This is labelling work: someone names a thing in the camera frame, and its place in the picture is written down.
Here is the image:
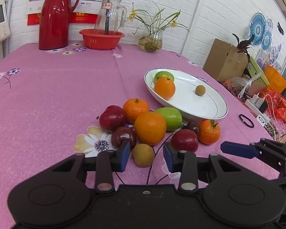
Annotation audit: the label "black hair tie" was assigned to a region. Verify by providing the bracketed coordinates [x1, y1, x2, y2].
[239, 113, 255, 129]

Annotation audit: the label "green apple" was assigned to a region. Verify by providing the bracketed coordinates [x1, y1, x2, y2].
[154, 107, 183, 131]
[154, 71, 174, 82]

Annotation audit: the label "large navel orange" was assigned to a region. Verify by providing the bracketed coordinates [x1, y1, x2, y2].
[134, 112, 167, 146]

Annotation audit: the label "pink floral tablecloth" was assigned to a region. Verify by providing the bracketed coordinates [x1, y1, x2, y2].
[0, 41, 284, 229]

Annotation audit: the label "smooth orange with green stem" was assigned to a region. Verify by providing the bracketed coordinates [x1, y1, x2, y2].
[154, 77, 176, 99]

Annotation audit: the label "dark red leafy plant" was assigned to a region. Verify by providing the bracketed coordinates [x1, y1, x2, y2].
[232, 33, 255, 63]

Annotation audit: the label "glass pitcher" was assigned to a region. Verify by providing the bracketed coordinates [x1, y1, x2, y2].
[94, 0, 127, 33]

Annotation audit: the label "dark cherry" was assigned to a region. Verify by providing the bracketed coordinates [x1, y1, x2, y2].
[111, 127, 137, 149]
[184, 121, 199, 135]

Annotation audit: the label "plastic bag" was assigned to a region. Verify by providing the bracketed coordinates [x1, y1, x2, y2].
[224, 73, 261, 98]

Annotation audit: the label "blue decorative wall plates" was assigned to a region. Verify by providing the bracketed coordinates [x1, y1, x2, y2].
[246, 12, 283, 66]

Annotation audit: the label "red plum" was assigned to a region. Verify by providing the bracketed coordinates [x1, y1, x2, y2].
[99, 105, 127, 132]
[171, 129, 198, 152]

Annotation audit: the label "black stirrer in pitcher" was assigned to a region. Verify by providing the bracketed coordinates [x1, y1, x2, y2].
[105, 0, 109, 35]

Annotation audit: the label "tangerine with leaf stem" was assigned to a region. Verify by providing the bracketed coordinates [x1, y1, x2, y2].
[198, 119, 221, 145]

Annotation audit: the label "cardboard box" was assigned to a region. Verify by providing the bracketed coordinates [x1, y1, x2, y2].
[203, 38, 248, 83]

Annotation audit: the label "green apple front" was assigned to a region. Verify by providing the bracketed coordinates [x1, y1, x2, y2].
[154, 71, 174, 82]

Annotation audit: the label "glass vase with plant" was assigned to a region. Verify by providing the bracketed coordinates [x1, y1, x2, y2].
[126, 3, 190, 53]

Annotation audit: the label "red plastic basin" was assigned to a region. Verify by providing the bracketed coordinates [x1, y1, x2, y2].
[79, 29, 125, 50]

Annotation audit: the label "red thermos jug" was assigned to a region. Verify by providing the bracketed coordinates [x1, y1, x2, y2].
[39, 0, 79, 50]

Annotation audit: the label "white power strip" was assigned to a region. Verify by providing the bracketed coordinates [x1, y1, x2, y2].
[245, 94, 270, 127]

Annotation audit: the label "green yellow box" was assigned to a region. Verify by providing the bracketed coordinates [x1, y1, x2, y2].
[247, 56, 270, 86]

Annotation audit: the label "brown longan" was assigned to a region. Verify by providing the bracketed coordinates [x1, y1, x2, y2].
[132, 144, 155, 168]
[195, 85, 206, 96]

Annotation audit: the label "green apple back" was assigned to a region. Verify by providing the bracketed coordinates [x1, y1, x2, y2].
[154, 107, 183, 131]

